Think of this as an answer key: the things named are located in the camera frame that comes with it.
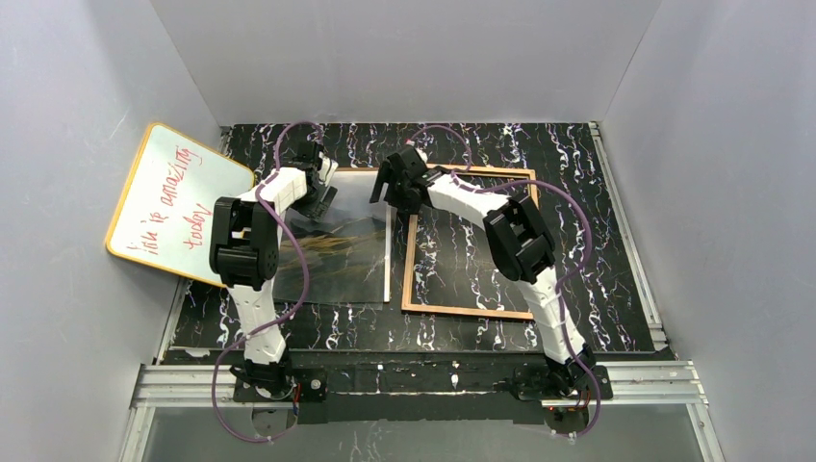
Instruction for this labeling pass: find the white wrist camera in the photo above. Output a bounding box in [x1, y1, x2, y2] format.
[408, 143, 428, 165]
[318, 155, 338, 188]

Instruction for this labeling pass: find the yellow-rimmed whiteboard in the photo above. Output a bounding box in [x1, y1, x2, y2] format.
[105, 123, 255, 287]

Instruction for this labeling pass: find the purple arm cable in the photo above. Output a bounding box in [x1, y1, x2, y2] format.
[407, 123, 604, 441]
[211, 120, 326, 445]

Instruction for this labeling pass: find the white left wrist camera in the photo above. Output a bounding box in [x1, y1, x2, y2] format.
[318, 155, 338, 188]

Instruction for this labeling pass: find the wooden picture frame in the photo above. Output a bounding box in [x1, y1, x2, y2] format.
[401, 164, 539, 321]

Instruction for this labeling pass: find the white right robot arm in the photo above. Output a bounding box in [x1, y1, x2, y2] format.
[370, 146, 593, 389]

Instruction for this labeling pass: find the mountain landscape photo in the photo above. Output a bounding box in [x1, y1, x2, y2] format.
[280, 167, 393, 303]

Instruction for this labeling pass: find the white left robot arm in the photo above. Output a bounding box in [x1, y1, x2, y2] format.
[209, 141, 338, 393]

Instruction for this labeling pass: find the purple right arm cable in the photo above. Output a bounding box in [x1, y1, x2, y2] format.
[407, 123, 604, 441]

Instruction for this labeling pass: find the aluminium front rail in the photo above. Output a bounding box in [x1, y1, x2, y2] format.
[120, 353, 724, 461]

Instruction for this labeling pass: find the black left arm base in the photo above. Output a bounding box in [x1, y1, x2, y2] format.
[229, 363, 327, 403]

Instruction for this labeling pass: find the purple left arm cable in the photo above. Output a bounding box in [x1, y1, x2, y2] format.
[211, 120, 326, 445]

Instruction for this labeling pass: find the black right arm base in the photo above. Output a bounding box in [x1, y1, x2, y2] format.
[509, 365, 614, 432]

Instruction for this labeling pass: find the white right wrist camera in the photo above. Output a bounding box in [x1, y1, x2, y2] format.
[408, 143, 428, 165]

